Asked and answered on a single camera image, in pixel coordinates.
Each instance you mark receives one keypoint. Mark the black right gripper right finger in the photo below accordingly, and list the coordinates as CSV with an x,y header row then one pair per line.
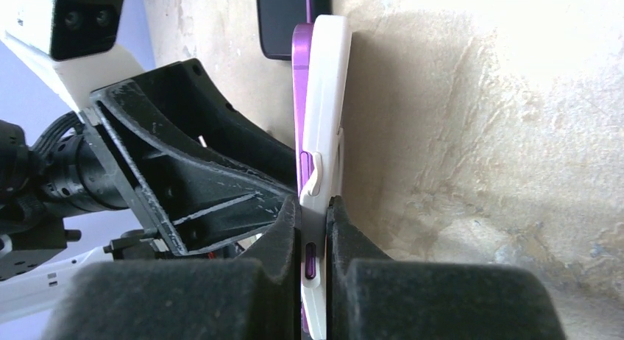
x,y
373,296

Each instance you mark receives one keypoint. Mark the dark smartphone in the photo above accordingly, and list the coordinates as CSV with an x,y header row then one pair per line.
x,y
301,53

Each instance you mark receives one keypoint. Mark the clear beige phone case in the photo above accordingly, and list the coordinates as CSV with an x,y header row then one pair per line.
x,y
324,135

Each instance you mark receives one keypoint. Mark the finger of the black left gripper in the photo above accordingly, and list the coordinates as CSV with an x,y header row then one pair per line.
x,y
179,190
185,94

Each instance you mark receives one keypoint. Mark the black phone case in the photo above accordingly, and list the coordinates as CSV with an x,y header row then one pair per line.
x,y
283,21

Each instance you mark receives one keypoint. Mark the pink smartphone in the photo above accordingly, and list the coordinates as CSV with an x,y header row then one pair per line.
x,y
308,4

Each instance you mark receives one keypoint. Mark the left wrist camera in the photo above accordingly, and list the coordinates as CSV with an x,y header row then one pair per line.
x,y
71,45

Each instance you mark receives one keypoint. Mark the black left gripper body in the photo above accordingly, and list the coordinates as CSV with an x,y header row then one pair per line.
x,y
69,180

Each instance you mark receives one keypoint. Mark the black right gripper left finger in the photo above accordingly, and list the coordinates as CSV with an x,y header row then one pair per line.
x,y
253,296

